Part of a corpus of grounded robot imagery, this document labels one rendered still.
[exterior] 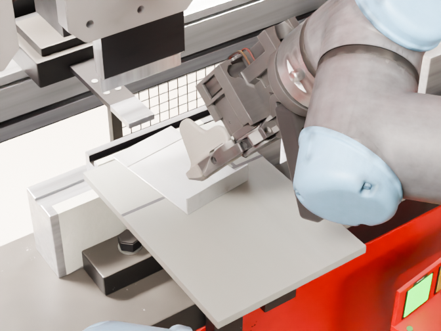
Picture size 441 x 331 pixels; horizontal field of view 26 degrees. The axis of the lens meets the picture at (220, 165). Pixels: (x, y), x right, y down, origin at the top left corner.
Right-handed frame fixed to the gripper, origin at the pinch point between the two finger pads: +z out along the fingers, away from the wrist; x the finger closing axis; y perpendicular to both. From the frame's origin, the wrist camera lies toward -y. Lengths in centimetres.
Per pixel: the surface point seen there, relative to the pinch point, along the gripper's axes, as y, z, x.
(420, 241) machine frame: -20.3, 17.4, -31.9
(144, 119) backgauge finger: 10.0, 14.4, -2.9
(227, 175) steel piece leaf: -1.0, 2.7, -1.7
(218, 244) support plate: -6.7, 0.9, 4.4
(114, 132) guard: 24, 103, -44
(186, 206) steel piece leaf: -1.8, 3.6, 3.9
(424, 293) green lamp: -24.8, 10.6, -22.6
